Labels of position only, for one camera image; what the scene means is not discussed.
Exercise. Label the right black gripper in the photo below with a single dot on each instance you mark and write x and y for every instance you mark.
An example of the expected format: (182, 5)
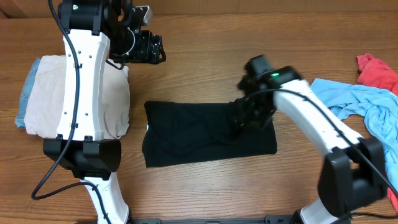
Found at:
(240, 117)

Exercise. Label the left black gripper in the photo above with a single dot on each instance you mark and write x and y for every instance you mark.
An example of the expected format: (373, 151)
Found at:
(148, 53)

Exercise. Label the black t-shirt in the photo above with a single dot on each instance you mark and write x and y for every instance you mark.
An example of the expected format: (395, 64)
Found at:
(182, 133)

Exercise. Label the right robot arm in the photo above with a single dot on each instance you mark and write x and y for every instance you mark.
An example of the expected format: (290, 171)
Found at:
(353, 172)

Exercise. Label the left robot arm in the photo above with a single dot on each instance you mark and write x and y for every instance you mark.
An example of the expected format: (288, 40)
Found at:
(95, 34)

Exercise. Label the folded beige garment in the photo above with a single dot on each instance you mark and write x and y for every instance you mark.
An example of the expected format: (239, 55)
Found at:
(46, 99)

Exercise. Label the light blue garment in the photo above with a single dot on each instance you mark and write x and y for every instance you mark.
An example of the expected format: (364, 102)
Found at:
(377, 106)

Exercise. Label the red garment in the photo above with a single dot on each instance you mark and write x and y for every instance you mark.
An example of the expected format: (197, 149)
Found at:
(375, 72)

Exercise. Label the folded blue jeans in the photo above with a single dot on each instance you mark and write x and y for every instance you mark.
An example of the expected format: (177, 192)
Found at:
(25, 94)

